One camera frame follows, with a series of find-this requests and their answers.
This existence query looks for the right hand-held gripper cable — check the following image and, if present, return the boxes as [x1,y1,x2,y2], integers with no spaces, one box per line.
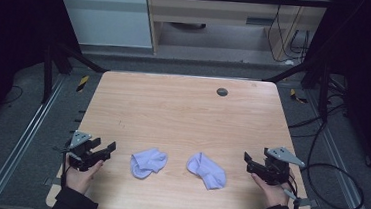
[281,176,303,209]

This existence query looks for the round table cable hole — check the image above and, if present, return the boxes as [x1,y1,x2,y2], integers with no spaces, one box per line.
[215,87,230,98]

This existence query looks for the black metal stand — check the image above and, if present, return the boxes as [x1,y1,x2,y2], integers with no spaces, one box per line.
[260,52,335,123]
[38,37,112,110]

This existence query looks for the person's right hand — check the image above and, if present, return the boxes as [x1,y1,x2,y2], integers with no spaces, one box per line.
[248,166,299,209]

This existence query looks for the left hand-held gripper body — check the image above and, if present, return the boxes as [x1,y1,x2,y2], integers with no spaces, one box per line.
[62,129,112,175]

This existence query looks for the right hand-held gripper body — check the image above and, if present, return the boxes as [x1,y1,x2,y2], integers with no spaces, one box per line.
[250,144,307,189]

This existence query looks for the yellow black tape piece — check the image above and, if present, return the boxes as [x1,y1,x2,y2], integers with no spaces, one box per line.
[288,88,310,105]

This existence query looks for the aluminium floor rail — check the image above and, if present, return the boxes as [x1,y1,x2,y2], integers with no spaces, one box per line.
[297,89,371,209]
[0,69,67,209]

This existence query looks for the left hand-held gripper cable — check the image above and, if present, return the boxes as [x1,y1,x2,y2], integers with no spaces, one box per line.
[50,144,72,190]

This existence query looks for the grey tape strip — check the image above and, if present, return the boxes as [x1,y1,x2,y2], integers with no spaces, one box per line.
[294,196,318,209]
[44,176,62,187]

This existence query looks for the light purple sock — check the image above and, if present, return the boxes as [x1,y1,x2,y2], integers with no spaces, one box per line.
[129,145,170,182]
[184,151,230,192]

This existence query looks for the white cabinet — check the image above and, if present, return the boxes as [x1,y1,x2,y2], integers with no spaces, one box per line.
[47,0,159,52]

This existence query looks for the person's left hand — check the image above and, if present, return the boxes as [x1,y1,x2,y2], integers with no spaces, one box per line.
[62,156,105,197]

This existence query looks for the hand-held gripper cable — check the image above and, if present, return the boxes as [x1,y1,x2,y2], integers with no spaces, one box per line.
[50,144,72,190]
[281,176,303,209]

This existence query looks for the black looped floor cable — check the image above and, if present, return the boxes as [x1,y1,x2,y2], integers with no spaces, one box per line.
[297,120,371,209]

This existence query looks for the black hanging cables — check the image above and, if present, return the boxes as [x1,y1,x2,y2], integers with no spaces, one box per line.
[264,3,314,66]

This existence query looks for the wooden desk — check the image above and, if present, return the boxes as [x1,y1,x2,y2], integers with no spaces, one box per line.
[138,0,332,68]

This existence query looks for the yellow-handled tool on floor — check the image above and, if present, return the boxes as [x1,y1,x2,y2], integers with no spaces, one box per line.
[75,74,90,94]

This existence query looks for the dark curtain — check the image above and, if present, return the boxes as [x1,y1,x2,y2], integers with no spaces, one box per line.
[0,0,85,145]
[296,0,371,185]

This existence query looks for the thin black floor cable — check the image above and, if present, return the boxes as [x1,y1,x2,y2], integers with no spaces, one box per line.
[0,84,25,108]

